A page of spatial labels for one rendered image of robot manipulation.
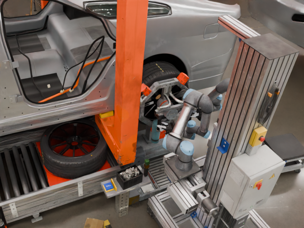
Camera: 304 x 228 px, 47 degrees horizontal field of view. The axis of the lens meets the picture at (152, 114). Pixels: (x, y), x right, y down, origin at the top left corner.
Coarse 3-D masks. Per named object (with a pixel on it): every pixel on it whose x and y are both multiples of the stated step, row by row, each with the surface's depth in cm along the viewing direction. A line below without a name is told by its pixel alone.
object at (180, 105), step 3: (174, 105) 329; (177, 105) 329; (180, 105) 330; (183, 105) 331; (165, 108) 324; (168, 108) 325; (171, 108) 326; (174, 108) 328; (177, 108) 330; (156, 111) 320; (159, 111) 321; (162, 111) 323; (165, 111) 325
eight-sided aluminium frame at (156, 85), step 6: (174, 78) 338; (156, 84) 328; (162, 84) 329; (168, 84) 332; (174, 84) 336; (180, 84) 340; (156, 90) 330; (144, 96) 334; (150, 96) 331; (144, 102) 332; (180, 108) 369; (144, 120) 348; (162, 120) 368; (168, 120) 367; (150, 126) 358
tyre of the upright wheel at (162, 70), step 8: (152, 64) 344; (160, 64) 344; (168, 64) 350; (144, 72) 337; (152, 72) 334; (160, 72) 333; (168, 72) 336; (176, 72) 341; (144, 80) 332; (152, 80) 331; (160, 80) 336; (152, 120) 367
